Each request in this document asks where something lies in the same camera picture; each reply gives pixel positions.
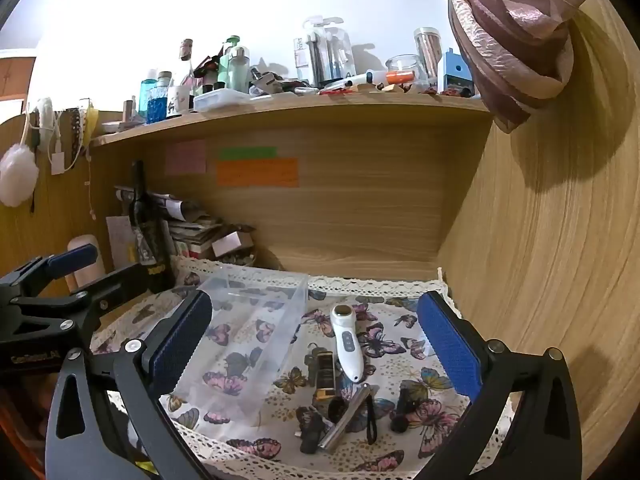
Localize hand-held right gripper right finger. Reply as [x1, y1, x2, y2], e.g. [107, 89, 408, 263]
[415, 291, 583, 480]

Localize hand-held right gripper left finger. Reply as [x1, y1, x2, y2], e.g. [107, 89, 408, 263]
[45, 289, 216, 480]

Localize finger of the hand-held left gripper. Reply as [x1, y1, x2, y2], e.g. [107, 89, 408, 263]
[10, 262, 198, 343]
[0, 243, 99, 306]

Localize clear plastic storage container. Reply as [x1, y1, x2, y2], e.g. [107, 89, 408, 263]
[170, 266, 311, 428]

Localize white handheld facial device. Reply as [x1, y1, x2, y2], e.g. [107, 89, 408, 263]
[330, 302, 365, 383]

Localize silver flashlight with black strap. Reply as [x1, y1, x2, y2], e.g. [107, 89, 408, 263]
[317, 382, 380, 453]

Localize black and gold lighter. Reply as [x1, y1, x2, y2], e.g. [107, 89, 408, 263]
[305, 342, 337, 402]

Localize black clip-shaped gadget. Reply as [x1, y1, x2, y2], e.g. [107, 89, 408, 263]
[295, 406, 326, 455]

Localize beige cylinder cup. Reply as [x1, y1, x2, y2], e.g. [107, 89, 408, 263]
[67, 234, 104, 292]

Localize white paper card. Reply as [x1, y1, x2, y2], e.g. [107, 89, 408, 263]
[106, 216, 136, 271]

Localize dark wine bottle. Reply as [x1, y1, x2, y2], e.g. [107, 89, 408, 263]
[129, 161, 176, 292]

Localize butterfly print lace tablecloth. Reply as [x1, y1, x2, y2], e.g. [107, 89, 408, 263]
[90, 255, 516, 480]

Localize stack of books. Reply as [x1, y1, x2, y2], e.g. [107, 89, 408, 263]
[150, 191, 257, 267]

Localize small white cardboard box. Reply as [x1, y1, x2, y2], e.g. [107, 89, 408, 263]
[212, 232, 242, 259]

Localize white fluffy pompom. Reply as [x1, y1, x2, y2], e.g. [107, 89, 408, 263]
[0, 142, 40, 207]

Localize pink sticky note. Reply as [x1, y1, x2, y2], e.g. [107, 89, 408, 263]
[165, 140, 207, 176]

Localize lace ribbon bundle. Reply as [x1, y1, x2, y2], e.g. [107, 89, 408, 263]
[67, 102, 97, 162]

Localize orange sticky note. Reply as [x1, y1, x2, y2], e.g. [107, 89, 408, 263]
[216, 158, 300, 189]

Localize green sticky note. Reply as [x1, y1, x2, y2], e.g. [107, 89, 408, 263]
[219, 146, 277, 160]

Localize blue liquid bottle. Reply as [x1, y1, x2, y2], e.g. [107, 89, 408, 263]
[146, 71, 173, 125]

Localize white mug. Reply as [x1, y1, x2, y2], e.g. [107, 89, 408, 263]
[167, 85, 194, 119]

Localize flat white plastic box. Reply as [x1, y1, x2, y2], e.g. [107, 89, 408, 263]
[192, 88, 251, 113]

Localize glass bottle with brown cap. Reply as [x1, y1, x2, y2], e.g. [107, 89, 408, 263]
[179, 38, 196, 88]

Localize green plastic bottle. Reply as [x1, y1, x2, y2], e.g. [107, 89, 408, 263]
[218, 35, 251, 94]

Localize wooden shelf board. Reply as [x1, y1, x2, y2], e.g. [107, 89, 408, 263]
[87, 91, 496, 149]

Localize blue box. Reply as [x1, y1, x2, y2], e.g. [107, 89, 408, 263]
[437, 48, 474, 97]

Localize white marker tube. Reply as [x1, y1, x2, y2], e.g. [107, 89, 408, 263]
[332, 71, 377, 89]

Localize glass jar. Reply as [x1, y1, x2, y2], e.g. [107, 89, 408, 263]
[386, 54, 427, 86]

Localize tall clear cylinder container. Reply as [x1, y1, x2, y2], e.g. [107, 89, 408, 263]
[414, 27, 444, 84]

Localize clear blister package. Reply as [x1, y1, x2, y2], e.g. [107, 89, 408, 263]
[302, 16, 359, 89]

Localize pink crumpled cloth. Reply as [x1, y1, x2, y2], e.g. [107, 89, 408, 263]
[446, 0, 597, 135]

